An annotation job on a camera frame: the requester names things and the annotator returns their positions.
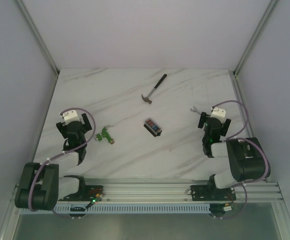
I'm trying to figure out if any black fuse box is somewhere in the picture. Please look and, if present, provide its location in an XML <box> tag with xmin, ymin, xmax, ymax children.
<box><xmin>142</xmin><ymin>117</ymin><xmax>163</xmax><ymax>138</ymax></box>

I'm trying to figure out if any clear plastic fuse box cover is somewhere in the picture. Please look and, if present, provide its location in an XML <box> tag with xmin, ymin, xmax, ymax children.
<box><xmin>144</xmin><ymin>117</ymin><xmax>163</xmax><ymax>136</ymax></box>

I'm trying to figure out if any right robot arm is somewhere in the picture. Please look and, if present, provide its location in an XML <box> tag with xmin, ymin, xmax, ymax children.
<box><xmin>190</xmin><ymin>110</ymin><xmax>271</xmax><ymax>201</ymax></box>

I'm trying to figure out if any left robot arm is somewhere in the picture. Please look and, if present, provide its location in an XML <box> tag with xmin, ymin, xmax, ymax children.
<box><xmin>14</xmin><ymin>108</ymin><xmax>96</xmax><ymax>212</ymax></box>

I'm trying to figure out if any silver open-end wrench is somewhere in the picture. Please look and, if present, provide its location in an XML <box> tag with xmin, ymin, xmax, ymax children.
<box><xmin>190</xmin><ymin>106</ymin><xmax>202</xmax><ymax>115</ymax></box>

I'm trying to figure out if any green plastic tap fitting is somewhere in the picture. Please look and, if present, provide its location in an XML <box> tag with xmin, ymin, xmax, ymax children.
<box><xmin>95</xmin><ymin>125</ymin><xmax>115</xmax><ymax>145</ymax></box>

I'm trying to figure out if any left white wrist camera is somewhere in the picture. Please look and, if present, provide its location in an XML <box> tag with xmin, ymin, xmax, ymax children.
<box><xmin>60</xmin><ymin>110</ymin><xmax>80</xmax><ymax>125</ymax></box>

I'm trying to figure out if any right aluminium frame post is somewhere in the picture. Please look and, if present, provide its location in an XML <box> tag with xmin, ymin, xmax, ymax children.
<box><xmin>232</xmin><ymin>0</ymin><xmax>280</xmax><ymax>76</ymax></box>

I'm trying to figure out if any aluminium frame post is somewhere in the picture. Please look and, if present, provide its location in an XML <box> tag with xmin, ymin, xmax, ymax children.
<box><xmin>14</xmin><ymin>0</ymin><xmax>60</xmax><ymax>77</ymax></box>
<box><xmin>232</xmin><ymin>0</ymin><xmax>280</xmax><ymax>76</ymax></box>

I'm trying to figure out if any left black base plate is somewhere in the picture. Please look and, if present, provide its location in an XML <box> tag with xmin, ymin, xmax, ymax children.
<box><xmin>59</xmin><ymin>185</ymin><xmax>104</xmax><ymax>202</ymax></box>

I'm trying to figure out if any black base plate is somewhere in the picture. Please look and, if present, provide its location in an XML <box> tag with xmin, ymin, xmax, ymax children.
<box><xmin>190</xmin><ymin>185</ymin><xmax>237</xmax><ymax>202</ymax></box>
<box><xmin>59</xmin><ymin>185</ymin><xmax>104</xmax><ymax>202</ymax></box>

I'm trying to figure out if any claw hammer black handle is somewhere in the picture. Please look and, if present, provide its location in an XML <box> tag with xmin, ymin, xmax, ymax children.
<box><xmin>140</xmin><ymin>73</ymin><xmax>168</xmax><ymax>104</ymax></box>

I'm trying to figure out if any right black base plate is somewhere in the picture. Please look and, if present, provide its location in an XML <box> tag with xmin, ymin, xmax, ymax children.
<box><xmin>190</xmin><ymin>185</ymin><xmax>237</xmax><ymax>202</ymax></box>

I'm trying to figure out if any aluminium rail base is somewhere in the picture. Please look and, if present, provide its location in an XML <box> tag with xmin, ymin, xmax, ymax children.
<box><xmin>14</xmin><ymin>177</ymin><xmax>284</xmax><ymax>204</ymax></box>

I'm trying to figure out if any white slotted cable duct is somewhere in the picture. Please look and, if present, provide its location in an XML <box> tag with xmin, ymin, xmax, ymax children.
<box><xmin>19</xmin><ymin>204</ymin><xmax>236</xmax><ymax>215</ymax></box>

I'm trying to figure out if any left aluminium frame post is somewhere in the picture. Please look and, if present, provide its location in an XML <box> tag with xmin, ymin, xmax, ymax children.
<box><xmin>14</xmin><ymin>0</ymin><xmax>60</xmax><ymax>77</ymax></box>

